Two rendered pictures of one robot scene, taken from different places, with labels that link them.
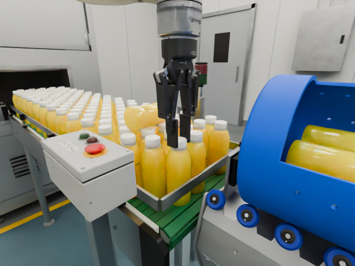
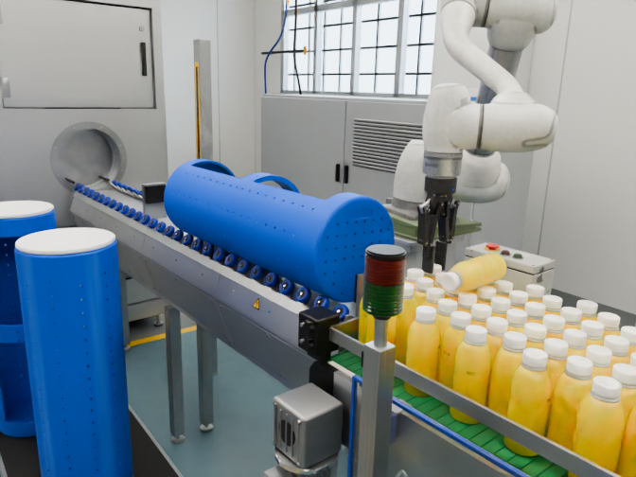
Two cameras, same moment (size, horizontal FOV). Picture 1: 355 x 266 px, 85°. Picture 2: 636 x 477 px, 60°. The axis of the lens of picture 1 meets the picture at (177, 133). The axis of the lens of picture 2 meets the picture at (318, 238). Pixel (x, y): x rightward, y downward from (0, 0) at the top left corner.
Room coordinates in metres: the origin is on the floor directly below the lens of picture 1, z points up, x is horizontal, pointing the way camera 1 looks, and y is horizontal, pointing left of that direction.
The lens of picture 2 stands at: (1.79, -0.09, 1.49)
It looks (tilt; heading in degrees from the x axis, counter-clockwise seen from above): 15 degrees down; 189
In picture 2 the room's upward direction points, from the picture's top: 2 degrees clockwise
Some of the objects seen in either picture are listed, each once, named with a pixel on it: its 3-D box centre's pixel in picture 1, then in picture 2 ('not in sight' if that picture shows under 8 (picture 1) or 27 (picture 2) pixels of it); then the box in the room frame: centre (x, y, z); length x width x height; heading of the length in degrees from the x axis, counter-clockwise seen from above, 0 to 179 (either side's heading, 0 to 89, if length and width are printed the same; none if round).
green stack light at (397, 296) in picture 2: (200, 78); (382, 294); (0.96, -0.11, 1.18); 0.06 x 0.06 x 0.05
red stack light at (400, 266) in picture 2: (201, 68); (384, 267); (0.96, -0.11, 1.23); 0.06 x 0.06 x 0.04
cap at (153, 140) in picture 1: (152, 140); not in sight; (0.46, 0.06, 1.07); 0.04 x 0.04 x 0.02
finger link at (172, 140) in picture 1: (172, 133); (440, 256); (0.43, 0.01, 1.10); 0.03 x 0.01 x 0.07; 48
